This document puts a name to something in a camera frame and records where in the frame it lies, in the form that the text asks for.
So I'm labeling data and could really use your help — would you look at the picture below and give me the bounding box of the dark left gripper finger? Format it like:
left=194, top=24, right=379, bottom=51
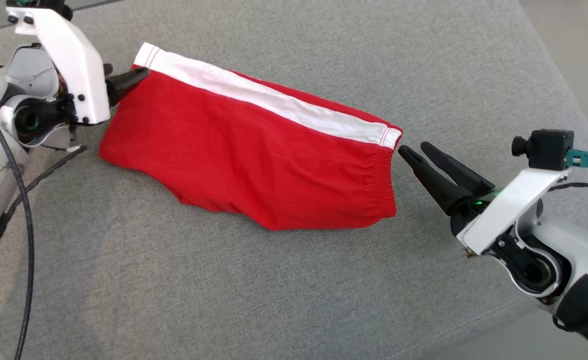
left=106, top=67, right=150, bottom=107

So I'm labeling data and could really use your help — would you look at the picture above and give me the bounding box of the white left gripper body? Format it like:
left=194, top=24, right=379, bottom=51
left=6, top=7, right=112, bottom=126

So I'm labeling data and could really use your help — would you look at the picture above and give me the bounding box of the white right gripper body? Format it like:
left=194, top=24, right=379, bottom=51
left=450, top=169, right=570, bottom=256

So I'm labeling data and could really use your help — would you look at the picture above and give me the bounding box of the red shorts white side band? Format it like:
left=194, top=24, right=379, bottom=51
left=99, top=42, right=403, bottom=232

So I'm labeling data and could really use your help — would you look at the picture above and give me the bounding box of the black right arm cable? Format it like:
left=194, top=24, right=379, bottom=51
left=549, top=150, right=588, bottom=201

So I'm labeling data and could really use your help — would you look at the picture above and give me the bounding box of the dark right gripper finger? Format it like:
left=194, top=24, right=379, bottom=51
left=398, top=145, right=474, bottom=216
left=420, top=141, right=495, bottom=197

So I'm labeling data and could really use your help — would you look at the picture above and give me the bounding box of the black sleeved left arm cable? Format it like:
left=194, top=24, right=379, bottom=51
left=1, top=145, right=88, bottom=223

